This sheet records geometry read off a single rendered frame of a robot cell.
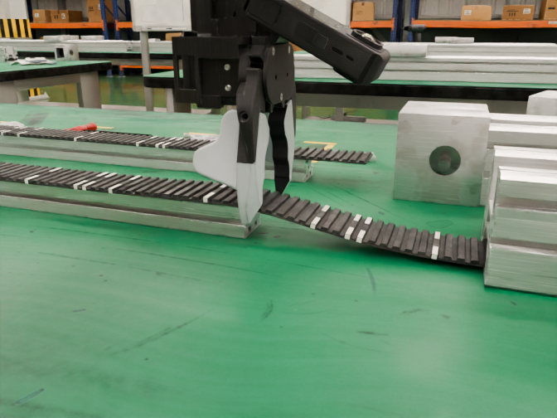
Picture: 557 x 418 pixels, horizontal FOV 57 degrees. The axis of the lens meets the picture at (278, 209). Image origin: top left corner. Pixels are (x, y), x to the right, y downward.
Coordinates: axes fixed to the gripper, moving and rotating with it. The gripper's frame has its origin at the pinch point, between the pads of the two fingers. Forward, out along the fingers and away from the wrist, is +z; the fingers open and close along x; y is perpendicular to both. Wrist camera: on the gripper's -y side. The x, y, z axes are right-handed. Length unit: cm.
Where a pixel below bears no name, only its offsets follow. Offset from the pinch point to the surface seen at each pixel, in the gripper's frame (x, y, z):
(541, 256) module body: 5.0, -21.4, 0.3
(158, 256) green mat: 7.8, 7.1, 3.4
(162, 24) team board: -282, 178, -17
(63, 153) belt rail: -17.0, 37.7, 2.5
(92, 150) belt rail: -17.6, 33.1, 1.8
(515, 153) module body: -2.5, -19.6, -5.1
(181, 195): 1.9, 8.1, 0.0
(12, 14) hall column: -552, 572, -33
